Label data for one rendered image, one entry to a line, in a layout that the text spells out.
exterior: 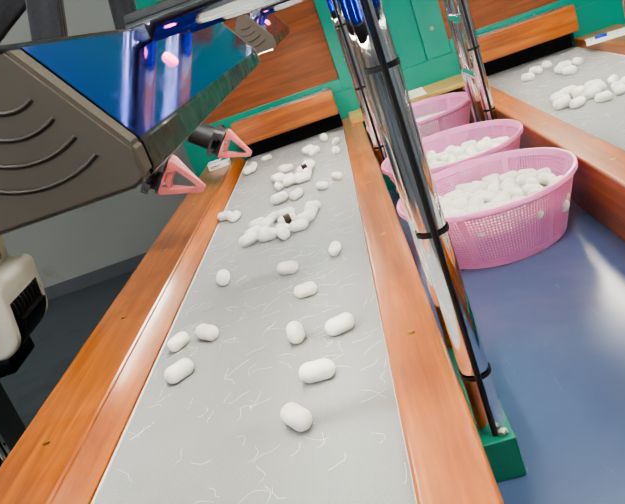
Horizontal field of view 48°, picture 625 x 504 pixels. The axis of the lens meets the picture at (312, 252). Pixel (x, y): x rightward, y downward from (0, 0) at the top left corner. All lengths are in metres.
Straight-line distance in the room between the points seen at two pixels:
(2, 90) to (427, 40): 1.80
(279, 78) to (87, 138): 1.77
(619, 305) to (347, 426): 0.36
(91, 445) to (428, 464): 0.38
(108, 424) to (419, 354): 0.35
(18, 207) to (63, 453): 0.48
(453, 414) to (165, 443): 0.31
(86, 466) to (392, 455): 0.32
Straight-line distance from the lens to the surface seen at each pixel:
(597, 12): 2.18
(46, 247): 4.50
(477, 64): 1.52
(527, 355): 0.79
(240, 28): 1.27
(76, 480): 0.74
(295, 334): 0.81
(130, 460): 0.75
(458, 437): 0.55
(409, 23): 2.06
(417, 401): 0.60
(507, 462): 0.63
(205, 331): 0.92
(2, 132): 0.32
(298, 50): 2.06
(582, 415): 0.70
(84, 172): 0.31
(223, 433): 0.71
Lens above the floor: 1.08
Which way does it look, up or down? 18 degrees down
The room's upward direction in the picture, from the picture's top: 20 degrees counter-clockwise
